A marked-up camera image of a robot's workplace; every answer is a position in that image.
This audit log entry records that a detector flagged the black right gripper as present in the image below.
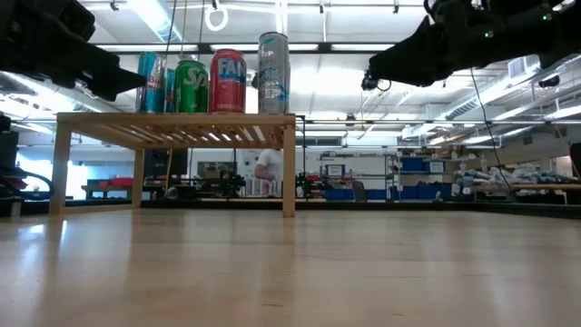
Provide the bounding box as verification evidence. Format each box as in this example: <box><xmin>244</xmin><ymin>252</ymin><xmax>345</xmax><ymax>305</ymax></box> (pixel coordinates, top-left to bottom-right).
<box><xmin>366</xmin><ymin>0</ymin><xmax>554</xmax><ymax>88</ymax></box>

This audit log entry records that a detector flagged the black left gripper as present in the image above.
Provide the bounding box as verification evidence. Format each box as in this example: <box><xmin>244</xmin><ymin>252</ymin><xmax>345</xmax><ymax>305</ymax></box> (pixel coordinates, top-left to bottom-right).
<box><xmin>0</xmin><ymin>0</ymin><xmax>148</xmax><ymax>103</ymax></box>

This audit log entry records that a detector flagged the silver light-blue Red Bull can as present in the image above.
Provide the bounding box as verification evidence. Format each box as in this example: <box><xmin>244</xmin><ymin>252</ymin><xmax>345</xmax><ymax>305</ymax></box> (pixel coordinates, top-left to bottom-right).
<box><xmin>134</xmin><ymin>51</ymin><xmax>167</xmax><ymax>114</ymax></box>

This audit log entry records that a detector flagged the green Sprite can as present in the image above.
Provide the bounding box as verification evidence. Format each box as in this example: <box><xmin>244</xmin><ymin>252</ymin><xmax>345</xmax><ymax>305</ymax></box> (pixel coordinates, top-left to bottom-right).
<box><xmin>173</xmin><ymin>58</ymin><xmax>211</xmax><ymax>114</ymax></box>

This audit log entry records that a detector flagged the red Fanta can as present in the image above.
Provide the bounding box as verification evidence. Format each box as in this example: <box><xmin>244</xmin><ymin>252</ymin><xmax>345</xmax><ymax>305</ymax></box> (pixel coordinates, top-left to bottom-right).
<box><xmin>208</xmin><ymin>48</ymin><xmax>248</xmax><ymax>114</ymax></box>

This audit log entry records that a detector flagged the silver Celsius Arctic Vibe can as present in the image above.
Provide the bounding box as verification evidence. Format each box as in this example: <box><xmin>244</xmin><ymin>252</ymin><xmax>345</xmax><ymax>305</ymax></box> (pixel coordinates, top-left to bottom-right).
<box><xmin>256</xmin><ymin>31</ymin><xmax>291</xmax><ymax>114</ymax></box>

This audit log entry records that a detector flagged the wooden slatted shelf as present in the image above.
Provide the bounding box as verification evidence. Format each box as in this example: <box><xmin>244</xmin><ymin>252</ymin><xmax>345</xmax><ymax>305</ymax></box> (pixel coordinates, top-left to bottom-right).
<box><xmin>48</xmin><ymin>111</ymin><xmax>299</xmax><ymax>218</ymax></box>

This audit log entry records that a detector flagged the black monitor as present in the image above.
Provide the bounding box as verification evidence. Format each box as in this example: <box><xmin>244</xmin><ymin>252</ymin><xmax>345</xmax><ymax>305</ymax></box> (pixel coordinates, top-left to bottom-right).
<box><xmin>143</xmin><ymin>148</ymin><xmax>190</xmax><ymax>179</ymax></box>

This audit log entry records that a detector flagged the red and black bench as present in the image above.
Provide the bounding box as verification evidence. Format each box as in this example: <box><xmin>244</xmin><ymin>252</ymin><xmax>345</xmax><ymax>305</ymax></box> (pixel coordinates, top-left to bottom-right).
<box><xmin>81</xmin><ymin>177</ymin><xmax>137</xmax><ymax>200</ymax></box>

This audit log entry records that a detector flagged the metal storage rack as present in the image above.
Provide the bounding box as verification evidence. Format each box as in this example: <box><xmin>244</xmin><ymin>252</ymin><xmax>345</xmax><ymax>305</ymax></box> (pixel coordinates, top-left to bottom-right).
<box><xmin>317</xmin><ymin>144</ymin><xmax>517</xmax><ymax>203</ymax></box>

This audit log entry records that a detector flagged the black ceiling-mounted device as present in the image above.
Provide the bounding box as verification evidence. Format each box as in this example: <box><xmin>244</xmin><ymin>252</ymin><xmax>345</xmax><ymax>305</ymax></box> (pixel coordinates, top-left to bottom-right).
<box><xmin>537</xmin><ymin>74</ymin><xmax>562</xmax><ymax>90</ymax></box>

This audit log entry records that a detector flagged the pile of bags and cloths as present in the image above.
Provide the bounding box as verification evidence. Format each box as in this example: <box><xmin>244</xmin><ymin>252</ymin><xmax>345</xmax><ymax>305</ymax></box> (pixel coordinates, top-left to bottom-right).
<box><xmin>456</xmin><ymin>163</ymin><xmax>568</xmax><ymax>185</ymax></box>

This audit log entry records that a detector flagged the person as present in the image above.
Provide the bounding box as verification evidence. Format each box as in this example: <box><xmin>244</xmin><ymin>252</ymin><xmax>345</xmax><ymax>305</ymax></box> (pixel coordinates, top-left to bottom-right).
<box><xmin>252</xmin><ymin>148</ymin><xmax>285</xmax><ymax>183</ymax></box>

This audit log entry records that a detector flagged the long wooden workbench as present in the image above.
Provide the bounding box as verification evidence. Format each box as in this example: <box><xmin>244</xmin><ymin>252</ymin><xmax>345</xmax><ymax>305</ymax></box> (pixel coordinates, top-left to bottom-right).
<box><xmin>471</xmin><ymin>183</ymin><xmax>581</xmax><ymax>205</ymax></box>

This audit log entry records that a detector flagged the black overhead camera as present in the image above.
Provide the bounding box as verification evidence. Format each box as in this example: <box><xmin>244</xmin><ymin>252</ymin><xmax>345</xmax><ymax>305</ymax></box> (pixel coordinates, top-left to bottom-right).
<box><xmin>360</xmin><ymin>73</ymin><xmax>393</xmax><ymax>92</ymax></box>

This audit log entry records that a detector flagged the thin hanging cable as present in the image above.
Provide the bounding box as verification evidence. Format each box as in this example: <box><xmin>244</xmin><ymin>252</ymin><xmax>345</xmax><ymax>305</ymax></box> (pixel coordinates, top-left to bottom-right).
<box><xmin>470</xmin><ymin>67</ymin><xmax>517</xmax><ymax>194</ymax></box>

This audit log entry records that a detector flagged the white hanging ring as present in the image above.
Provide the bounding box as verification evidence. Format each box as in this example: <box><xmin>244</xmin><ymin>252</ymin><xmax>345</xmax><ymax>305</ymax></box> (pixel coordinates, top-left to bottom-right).
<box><xmin>203</xmin><ymin>2</ymin><xmax>231</xmax><ymax>33</ymax></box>

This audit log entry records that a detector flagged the black looped hose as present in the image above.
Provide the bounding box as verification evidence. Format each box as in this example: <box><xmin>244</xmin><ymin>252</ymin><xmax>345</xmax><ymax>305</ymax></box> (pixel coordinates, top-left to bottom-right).
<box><xmin>0</xmin><ymin>166</ymin><xmax>55</xmax><ymax>202</ymax></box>

